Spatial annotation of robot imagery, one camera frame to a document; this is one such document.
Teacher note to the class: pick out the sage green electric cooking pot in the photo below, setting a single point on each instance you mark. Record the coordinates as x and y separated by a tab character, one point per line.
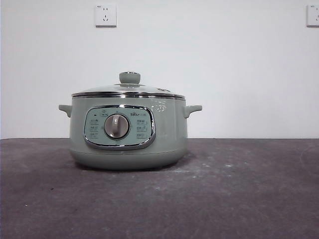
169	134

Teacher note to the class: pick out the glass lid with green knob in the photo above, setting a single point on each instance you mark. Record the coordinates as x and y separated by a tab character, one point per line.
129	78

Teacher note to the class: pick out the white wall power socket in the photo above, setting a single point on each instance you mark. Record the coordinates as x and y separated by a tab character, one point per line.
313	15
105	15

